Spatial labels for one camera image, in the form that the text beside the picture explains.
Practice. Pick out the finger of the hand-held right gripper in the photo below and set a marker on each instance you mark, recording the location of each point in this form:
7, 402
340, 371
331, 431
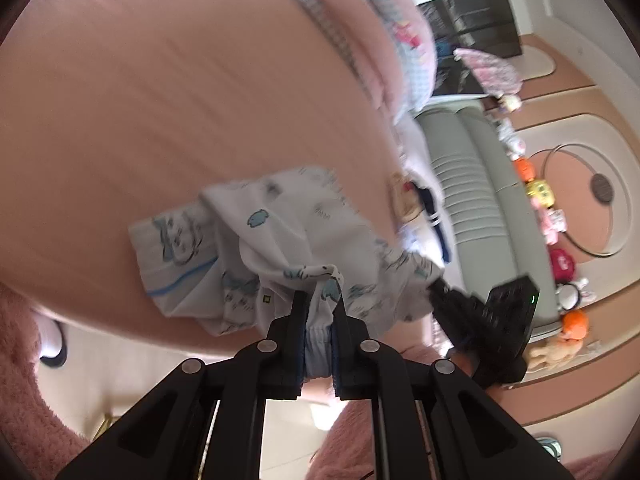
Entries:
460, 315

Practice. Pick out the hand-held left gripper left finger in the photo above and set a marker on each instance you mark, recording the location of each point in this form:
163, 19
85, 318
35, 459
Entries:
299, 360

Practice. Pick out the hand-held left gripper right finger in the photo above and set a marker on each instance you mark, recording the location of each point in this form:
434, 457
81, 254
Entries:
336, 360

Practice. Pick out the white cartoon print pajama pants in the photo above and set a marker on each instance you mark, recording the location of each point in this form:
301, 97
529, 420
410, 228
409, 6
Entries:
280, 240

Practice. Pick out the grey padded headboard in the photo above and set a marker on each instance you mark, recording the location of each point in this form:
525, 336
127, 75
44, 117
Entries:
480, 200

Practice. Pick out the row of plush toys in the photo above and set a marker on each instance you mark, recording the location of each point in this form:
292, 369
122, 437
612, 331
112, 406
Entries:
537, 190

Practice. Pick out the light pink pillow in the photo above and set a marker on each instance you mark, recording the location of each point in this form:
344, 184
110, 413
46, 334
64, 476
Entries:
417, 150

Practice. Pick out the person's white socked foot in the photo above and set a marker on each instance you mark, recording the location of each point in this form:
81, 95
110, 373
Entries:
52, 340

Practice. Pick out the pink printed cloth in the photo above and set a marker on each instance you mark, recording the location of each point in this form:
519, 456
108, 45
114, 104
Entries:
490, 67

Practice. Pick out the pink fuzzy garment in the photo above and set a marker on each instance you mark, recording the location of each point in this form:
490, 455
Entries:
30, 400

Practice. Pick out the pink sheeted bed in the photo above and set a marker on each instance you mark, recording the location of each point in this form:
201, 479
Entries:
150, 110

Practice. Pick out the black glass cabinet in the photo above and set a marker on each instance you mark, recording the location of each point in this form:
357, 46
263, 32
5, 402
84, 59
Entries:
475, 20

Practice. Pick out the pink checked folded quilt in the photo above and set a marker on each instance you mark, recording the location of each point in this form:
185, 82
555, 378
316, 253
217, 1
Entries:
380, 20

